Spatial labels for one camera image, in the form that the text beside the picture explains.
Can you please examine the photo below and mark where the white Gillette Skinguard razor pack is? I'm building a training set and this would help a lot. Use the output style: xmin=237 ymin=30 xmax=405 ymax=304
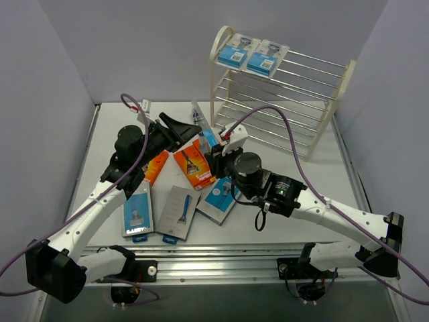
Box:
xmin=191 ymin=101 xmax=219 ymax=154

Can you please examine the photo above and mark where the grey Harry's box blue razor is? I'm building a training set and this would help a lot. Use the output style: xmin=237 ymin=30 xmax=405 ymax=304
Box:
xmin=156 ymin=186 xmax=200 ymax=245

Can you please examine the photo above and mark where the clear Gillette blister pack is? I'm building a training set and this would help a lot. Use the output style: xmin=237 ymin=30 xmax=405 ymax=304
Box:
xmin=245 ymin=39 xmax=290 ymax=78
xmin=215 ymin=34 xmax=261 ymax=70

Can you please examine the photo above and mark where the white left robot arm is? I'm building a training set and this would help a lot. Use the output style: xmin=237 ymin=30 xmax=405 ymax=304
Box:
xmin=25 ymin=113 xmax=201 ymax=304

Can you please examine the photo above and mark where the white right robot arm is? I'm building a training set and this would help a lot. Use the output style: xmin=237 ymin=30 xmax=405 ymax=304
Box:
xmin=204 ymin=145 xmax=404 ymax=278

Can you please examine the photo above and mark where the cream metal-rod shelf rack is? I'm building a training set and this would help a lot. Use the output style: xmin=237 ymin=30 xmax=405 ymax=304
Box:
xmin=209 ymin=25 xmax=356 ymax=160

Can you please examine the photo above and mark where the orange Gillette Fusion5 box middle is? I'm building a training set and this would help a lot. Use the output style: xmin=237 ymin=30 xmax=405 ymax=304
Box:
xmin=174 ymin=140 xmax=216 ymax=191

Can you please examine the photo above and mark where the orange gillette fusion5 box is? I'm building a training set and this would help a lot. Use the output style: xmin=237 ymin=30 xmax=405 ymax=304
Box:
xmin=174 ymin=140 xmax=216 ymax=191
xmin=143 ymin=151 xmax=169 ymax=186

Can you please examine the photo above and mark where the orange Gillette Fusion5 box left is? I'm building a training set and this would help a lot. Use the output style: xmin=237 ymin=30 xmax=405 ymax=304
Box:
xmin=143 ymin=151 xmax=169 ymax=186

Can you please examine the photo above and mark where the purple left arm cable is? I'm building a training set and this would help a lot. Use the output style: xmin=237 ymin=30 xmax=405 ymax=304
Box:
xmin=0 ymin=93 xmax=162 ymax=305

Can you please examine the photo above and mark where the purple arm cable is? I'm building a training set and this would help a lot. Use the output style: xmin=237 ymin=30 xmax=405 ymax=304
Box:
xmin=221 ymin=106 xmax=429 ymax=305
xmin=0 ymin=93 xmax=162 ymax=305

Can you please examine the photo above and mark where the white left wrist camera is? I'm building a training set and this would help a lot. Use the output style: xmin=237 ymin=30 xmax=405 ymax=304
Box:
xmin=131 ymin=99 xmax=154 ymax=124

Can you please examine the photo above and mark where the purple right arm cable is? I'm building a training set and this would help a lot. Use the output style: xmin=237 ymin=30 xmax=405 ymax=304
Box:
xmin=221 ymin=106 xmax=429 ymax=305

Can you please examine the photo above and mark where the aluminium mounting rail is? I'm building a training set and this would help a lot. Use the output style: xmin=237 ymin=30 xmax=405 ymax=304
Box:
xmin=36 ymin=241 xmax=402 ymax=289

